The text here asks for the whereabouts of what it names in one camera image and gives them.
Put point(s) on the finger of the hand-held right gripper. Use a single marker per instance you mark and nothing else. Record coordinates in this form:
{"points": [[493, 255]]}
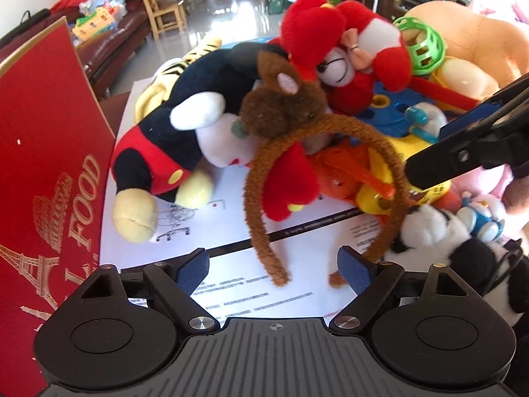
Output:
{"points": [[467, 122], [454, 161]]}

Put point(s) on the yellow plastic toy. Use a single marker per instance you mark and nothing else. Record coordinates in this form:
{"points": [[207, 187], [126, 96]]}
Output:
{"points": [[372, 198]]}

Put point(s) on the green lattice ball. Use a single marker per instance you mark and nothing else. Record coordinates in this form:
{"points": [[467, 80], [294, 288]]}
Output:
{"points": [[430, 41]]}

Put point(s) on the black bag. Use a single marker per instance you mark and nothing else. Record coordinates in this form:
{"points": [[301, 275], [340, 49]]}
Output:
{"points": [[24, 27]]}

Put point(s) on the blue plastic disc toy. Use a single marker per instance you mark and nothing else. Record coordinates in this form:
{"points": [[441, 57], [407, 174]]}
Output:
{"points": [[388, 111]]}

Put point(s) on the brown furry headband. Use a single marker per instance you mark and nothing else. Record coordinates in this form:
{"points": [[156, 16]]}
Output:
{"points": [[281, 107]]}

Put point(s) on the red monkey plush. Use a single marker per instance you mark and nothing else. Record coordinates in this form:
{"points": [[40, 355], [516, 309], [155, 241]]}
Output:
{"points": [[322, 20]]}

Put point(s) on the red cardboard box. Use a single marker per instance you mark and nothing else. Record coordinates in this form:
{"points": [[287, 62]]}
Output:
{"points": [[49, 173]]}

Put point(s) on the red cloth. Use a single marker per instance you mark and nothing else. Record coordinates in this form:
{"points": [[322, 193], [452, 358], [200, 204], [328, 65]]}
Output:
{"points": [[78, 0]]}

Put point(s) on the white printed paper sheet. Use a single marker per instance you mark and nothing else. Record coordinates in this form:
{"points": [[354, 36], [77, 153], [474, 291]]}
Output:
{"points": [[231, 223]]}

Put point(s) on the brown leather sofa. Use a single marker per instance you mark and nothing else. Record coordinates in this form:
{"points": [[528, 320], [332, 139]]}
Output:
{"points": [[120, 37]]}

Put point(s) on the orange plastic toy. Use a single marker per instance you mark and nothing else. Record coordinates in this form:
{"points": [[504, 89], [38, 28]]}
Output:
{"points": [[339, 178]]}

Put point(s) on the blue cat figurine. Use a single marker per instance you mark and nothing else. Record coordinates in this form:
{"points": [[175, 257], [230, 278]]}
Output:
{"points": [[483, 219]]}

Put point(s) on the yellow striped tiger plush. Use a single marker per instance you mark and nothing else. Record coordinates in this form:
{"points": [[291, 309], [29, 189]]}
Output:
{"points": [[153, 99]]}

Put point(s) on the large peach plush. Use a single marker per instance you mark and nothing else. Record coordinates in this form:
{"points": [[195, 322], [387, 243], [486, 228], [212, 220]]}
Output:
{"points": [[475, 37]]}

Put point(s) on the black mouse plush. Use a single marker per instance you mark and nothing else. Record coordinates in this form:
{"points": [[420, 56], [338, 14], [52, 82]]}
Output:
{"points": [[194, 78]]}

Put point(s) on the panda plush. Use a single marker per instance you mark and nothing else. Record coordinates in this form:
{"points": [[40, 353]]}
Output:
{"points": [[430, 227]]}

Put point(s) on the wooden chair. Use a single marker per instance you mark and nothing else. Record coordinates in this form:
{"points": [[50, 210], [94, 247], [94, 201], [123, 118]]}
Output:
{"points": [[165, 12]]}

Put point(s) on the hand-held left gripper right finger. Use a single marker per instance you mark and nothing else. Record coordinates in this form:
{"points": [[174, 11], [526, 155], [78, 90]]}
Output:
{"points": [[351, 269]]}

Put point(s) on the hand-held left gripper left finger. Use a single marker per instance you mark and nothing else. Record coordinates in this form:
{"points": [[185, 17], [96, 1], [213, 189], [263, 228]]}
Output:
{"points": [[192, 271]]}

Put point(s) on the pink plush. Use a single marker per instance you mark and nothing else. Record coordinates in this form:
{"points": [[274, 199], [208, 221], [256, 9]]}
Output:
{"points": [[483, 182]]}

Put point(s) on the colourful toy house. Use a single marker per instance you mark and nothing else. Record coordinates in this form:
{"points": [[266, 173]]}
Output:
{"points": [[95, 22]]}

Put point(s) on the green bag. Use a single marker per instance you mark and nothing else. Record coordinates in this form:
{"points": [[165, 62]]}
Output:
{"points": [[277, 2]]}

